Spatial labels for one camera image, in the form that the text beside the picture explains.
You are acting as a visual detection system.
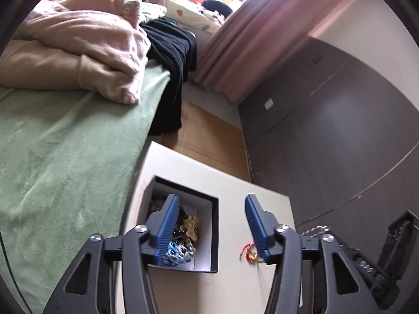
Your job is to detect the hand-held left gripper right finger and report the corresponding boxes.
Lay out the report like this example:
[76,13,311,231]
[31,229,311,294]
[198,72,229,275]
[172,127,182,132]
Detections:
[245,194,380,314]

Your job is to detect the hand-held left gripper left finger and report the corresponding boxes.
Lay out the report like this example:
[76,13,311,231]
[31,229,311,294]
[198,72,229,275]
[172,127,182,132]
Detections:
[42,194,180,314]

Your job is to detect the dark bead bracelet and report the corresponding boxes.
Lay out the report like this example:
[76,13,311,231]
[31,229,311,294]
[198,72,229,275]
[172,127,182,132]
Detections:
[173,204,187,239]

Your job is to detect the olive gold jewelry piece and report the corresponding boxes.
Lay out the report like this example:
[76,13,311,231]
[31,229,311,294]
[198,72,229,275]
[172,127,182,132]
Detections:
[181,215,201,246]

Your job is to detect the brown bead bracelet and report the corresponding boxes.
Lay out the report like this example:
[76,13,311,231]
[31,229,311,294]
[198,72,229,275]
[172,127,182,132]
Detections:
[150,194,169,215]

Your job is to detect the red cord bracelet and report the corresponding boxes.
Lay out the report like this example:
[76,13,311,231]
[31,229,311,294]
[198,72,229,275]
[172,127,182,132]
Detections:
[240,240,266,264]

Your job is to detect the black gift box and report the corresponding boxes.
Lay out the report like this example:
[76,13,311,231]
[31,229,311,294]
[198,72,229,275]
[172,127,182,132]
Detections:
[143,176,219,273]

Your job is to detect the green bed blanket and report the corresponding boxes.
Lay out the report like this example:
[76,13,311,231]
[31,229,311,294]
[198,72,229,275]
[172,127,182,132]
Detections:
[0,62,172,308]

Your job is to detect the dark grey wardrobe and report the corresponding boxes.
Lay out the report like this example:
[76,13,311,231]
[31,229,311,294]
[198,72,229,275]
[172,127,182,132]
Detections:
[237,36,419,246]

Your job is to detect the black knitted blanket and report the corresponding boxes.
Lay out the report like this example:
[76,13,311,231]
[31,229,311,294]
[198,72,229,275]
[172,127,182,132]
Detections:
[139,18,198,136]

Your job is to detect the pink curtain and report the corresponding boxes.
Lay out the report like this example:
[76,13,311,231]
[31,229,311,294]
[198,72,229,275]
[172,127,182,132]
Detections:
[190,0,364,102]

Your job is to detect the pink fleece blanket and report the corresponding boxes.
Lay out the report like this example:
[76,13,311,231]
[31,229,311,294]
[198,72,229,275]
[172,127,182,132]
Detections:
[0,0,152,105]

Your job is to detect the white floral cushion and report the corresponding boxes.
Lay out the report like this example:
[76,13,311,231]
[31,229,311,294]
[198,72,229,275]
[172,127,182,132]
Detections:
[164,0,226,35]

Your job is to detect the pale green floral quilt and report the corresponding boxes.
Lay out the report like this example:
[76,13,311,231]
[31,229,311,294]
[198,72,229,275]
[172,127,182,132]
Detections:
[137,0,167,23]

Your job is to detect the black hat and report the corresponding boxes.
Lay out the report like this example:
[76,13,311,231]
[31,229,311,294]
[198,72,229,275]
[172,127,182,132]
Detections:
[201,0,234,17]

